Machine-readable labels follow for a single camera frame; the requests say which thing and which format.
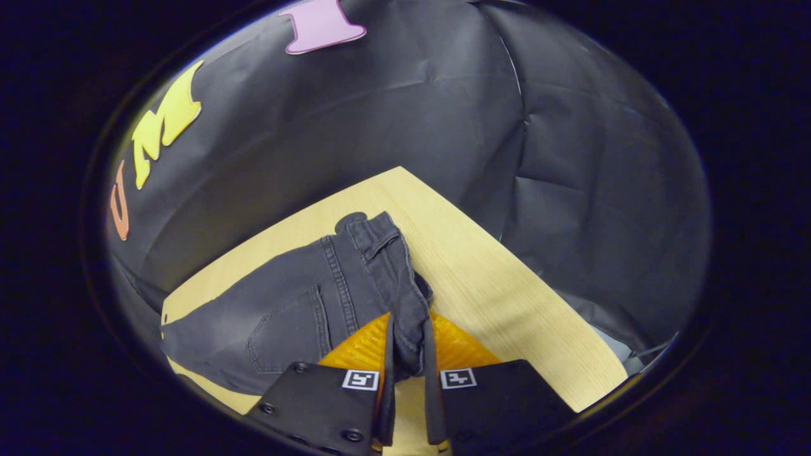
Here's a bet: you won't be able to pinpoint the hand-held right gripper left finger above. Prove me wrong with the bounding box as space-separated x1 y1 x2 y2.
244 312 397 456

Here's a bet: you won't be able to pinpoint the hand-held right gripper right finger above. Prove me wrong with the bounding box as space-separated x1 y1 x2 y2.
423 313 574 454

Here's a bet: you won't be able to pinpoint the dark grey jeans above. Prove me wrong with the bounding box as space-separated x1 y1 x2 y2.
160 211 435 397

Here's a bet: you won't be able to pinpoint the black backdrop cloth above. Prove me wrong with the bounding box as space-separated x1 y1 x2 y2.
105 0 712 357

